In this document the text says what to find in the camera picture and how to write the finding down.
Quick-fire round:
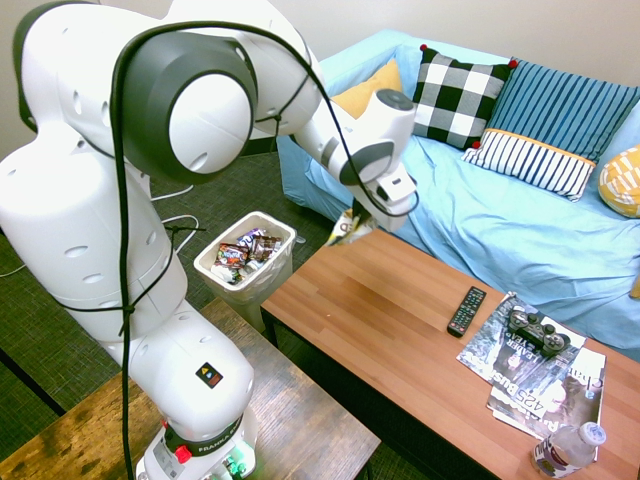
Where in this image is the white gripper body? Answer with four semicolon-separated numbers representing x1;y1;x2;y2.
349;171;420;234

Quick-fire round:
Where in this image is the yellow white chip bag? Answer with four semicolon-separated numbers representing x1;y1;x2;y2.
324;207;376;249

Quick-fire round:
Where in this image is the clear plastic bin liner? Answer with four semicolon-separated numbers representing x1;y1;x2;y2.
195;213;307;321

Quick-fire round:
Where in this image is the grey plastic trash bin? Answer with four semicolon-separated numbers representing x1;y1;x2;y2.
192;210;299;334

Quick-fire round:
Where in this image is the dark brown snack wrapper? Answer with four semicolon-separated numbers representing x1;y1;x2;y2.
247;234;284;263

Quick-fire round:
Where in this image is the light blue sofa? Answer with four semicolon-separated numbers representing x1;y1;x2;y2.
275;28;640;364

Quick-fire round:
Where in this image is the purple white snack wrapper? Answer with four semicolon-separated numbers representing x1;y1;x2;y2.
235;227;268;248

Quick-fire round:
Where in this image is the plain yellow pillow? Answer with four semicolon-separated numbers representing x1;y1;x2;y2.
330;58;404;121

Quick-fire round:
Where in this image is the black white checkered pillow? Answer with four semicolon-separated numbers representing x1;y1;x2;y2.
411;43;518;151

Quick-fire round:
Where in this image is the black remote control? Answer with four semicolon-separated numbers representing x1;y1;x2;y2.
446;285;488;339

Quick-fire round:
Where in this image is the red brown snack wrapper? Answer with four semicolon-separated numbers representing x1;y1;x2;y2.
214;242;251;271

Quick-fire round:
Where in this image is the white navy striped pillow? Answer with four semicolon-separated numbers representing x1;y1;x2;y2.
460;127;598;203

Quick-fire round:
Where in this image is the grey cover magazine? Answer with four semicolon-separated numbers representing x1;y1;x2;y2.
455;291;587;399

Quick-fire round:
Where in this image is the blue striped pillow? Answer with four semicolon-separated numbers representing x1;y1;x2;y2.
485;58;640;164

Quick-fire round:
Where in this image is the black game controller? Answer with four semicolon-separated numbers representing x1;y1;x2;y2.
504;305;573;360

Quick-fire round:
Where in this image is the yellow white patterned pillow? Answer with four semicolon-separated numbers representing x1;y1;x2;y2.
597;144;640;219

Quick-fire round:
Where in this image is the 425 Business magazine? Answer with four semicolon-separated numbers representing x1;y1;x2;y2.
486;372;581;441

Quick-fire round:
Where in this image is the white cover magazine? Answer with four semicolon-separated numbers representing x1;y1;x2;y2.
492;347;608;462

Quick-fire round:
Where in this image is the clear plastic water bottle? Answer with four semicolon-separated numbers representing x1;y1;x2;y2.
531;421;608;480

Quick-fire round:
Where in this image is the white floor cable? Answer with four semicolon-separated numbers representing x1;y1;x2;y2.
160;213;202;254
149;183;195;203

